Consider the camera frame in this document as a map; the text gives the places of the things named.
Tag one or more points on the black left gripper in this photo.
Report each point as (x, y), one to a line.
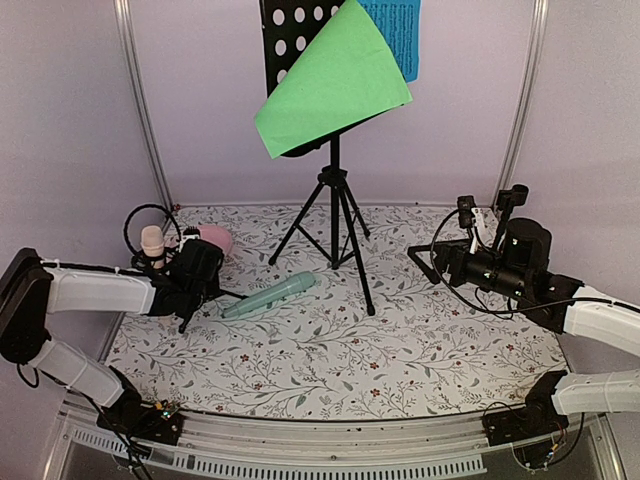
(214, 285)

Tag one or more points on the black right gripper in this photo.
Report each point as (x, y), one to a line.
(452, 249)

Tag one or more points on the black small tripod mic stand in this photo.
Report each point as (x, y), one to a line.
(165, 250)

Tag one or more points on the beige toy microphone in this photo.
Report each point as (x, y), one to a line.
(153, 246)

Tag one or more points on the black round-base mic stand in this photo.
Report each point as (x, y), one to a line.
(507, 200)

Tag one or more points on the mint green toy microphone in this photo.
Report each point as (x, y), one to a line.
(292, 285)

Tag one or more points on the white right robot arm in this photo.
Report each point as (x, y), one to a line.
(516, 267)

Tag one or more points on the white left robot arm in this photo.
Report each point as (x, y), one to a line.
(33, 289)

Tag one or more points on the pink round pad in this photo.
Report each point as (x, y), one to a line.
(214, 234)

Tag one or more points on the floral patterned table mat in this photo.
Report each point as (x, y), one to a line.
(370, 340)

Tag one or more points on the green paper sheet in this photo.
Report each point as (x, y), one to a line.
(328, 68)

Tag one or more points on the blue printed paper sheet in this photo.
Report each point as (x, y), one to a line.
(399, 23)

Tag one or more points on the black tripod music stand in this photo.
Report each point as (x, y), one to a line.
(331, 219)

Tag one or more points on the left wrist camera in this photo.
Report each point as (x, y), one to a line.
(190, 233)

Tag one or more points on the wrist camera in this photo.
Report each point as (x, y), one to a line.
(190, 233)
(472, 221)

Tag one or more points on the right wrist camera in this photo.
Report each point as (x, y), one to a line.
(472, 221)

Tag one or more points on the right metal frame post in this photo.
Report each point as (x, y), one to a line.
(531, 69)

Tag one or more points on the metal frame post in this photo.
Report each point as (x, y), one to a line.
(531, 69)
(124, 21)

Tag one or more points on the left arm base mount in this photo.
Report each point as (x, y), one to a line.
(133, 418)

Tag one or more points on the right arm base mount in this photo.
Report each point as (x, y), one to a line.
(504, 424)

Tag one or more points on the front metal rail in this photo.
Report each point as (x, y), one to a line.
(225, 447)

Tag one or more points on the left metal frame post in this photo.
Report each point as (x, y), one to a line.
(124, 21)

